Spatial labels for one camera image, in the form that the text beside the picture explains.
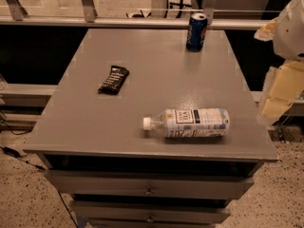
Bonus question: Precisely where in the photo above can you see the grey drawer cabinet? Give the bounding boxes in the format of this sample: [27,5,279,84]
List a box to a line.
[25,29,277,228]

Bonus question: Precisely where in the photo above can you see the metal window railing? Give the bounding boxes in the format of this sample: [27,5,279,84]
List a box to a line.
[0,0,270,30]

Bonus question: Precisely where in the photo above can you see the clear plastic water bottle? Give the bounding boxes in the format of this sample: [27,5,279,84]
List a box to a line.
[142,108,230,138]

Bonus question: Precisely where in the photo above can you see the black rxbar chocolate bar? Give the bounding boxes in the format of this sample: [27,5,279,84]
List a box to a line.
[98,66,129,95]

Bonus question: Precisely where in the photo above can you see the black floor cable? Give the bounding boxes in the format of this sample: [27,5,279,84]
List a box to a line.
[0,117,79,228]

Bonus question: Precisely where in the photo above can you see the blue pepsi can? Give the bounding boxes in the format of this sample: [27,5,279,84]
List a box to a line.
[186,12,208,51]

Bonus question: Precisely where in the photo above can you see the top grey drawer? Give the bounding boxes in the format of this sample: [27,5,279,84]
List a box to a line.
[45,170,254,200]

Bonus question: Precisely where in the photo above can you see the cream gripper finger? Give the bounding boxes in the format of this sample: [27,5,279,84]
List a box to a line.
[254,17,277,42]
[258,60,304,121]

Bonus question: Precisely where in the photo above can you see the grey drawer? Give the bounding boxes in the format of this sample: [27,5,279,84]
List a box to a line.
[45,170,254,200]
[70,201,230,223]

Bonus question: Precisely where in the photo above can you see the middle grey drawer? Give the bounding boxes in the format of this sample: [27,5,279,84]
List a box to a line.
[70,201,230,223]

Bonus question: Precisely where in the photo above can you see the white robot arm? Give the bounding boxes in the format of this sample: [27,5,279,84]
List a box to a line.
[255,0,304,124]

